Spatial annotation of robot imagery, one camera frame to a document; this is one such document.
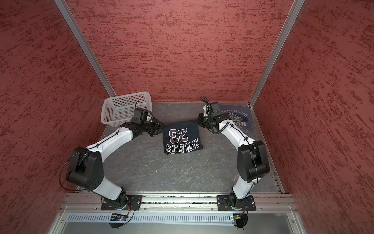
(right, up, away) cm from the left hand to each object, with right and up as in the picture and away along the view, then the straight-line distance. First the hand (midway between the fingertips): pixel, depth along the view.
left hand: (167, 128), depth 86 cm
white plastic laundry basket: (-46, +12, +32) cm, 57 cm away
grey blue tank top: (+55, +9, +24) cm, 60 cm away
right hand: (+17, +3, +2) cm, 17 cm away
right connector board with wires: (+40, -45, -16) cm, 62 cm away
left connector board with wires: (-23, -47, -14) cm, 54 cm away
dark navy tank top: (+8, -6, +7) cm, 12 cm away
